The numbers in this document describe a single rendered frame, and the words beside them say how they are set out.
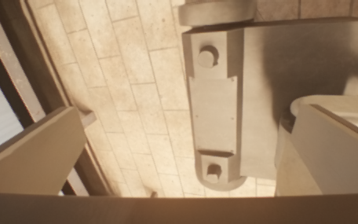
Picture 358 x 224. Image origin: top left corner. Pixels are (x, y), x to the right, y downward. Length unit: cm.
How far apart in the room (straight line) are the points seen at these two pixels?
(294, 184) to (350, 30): 34
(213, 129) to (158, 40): 37
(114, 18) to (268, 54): 56
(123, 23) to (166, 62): 21
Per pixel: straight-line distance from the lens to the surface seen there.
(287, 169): 34
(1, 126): 91
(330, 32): 52
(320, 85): 55
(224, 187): 72
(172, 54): 74
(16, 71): 93
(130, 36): 80
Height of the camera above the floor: 67
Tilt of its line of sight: 55 degrees down
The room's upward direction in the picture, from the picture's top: 145 degrees counter-clockwise
